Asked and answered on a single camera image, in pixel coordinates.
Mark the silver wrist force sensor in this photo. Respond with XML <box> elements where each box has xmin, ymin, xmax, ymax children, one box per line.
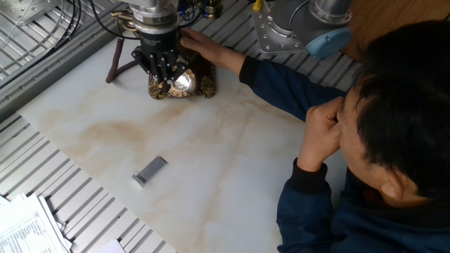
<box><xmin>129</xmin><ymin>0</ymin><xmax>180</xmax><ymax>35</ymax></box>

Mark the right forearm navy sleeve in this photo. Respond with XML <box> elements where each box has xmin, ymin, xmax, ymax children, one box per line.
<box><xmin>224</xmin><ymin>48</ymin><xmax>347</xmax><ymax>122</ymax></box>

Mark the antique brass rotary telephone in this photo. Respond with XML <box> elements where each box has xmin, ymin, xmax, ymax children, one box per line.
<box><xmin>147</xmin><ymin>27</ymin><xmax>218</xmax><ymax>100</ymax></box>

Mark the printed white paper stack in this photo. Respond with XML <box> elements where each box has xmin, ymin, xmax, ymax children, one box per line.
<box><xmin>0</xmin><ymin>192</ymin><xmax>74</xmax><ymax>253</ymax></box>

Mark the grey aluminium rail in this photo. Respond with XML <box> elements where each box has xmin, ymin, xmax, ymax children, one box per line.
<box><xmin>0</xmin><ymin>3</ymin><xmax>127</xmax><ymax>122</ymax></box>

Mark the black cable bundle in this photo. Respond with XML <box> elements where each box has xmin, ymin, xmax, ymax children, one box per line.
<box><xmin>0</xmin><ymin>0</ymin><xmax>84</xmax><ymax>82</ymax></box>

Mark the white paper sheet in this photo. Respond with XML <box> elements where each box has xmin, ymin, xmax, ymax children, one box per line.
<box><xmin>87</xmin><ymin>238</ymin><xmax>127</xmax><ymax>253</ymax></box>

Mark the person's left hand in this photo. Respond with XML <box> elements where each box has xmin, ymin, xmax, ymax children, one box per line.
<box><xmin>297</xmin><ymin>96</ymin><xmax>345</xmax><ymax>173</ymax></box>

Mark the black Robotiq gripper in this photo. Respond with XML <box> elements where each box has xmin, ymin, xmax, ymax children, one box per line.
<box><xmin>131</xmin><ymin>30</ymin><xmax>191</xmax><ymax>91</ymax></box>

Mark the left forearm navy sleeve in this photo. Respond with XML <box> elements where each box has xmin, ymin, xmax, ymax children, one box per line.
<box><xmin>276</xmin><ymin>157</ymin><xmax>349</xmax><ymax>253</ymax></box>

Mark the person's right hand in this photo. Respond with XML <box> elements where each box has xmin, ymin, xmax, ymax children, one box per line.
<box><xmin>179</xmin><ymin>27</ymin><xmax>233</xmax><ymax>67</ymax></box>

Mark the grey stick holder block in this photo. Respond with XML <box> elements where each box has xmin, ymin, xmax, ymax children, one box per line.
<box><xmin>131</xmin><ymin>155</ymin><xmax>169</xmax><ymax>188</ymax></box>

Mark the brown coiled phone cord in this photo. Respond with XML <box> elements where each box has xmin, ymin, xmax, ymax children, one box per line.
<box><xmin>105</xmin><ymin>37</ymin><xmax>141</xmax><ymax>84</ymax></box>

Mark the blue cable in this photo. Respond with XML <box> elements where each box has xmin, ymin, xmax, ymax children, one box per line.
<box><xmin>177</xmin><ymin>0</ymin><xmax>203</xmax><ymax>29</ymax></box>

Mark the navy jacket torso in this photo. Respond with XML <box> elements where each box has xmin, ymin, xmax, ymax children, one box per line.
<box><xmin>330</xmin><ymin>168</ymin><xmax>450</xmax><ymax>253</ymax></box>

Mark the person's head black hair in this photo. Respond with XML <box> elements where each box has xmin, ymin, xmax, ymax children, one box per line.
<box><xmin>339</xmin><ymin>20</ymin><xmax>450</xmax><ymax>208</ymax></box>

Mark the white marble slab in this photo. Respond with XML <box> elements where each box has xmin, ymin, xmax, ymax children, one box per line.
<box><xmin>17</xmin><ymin>31</ymin><xmax>352</xmax><ymax>253</ymax></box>

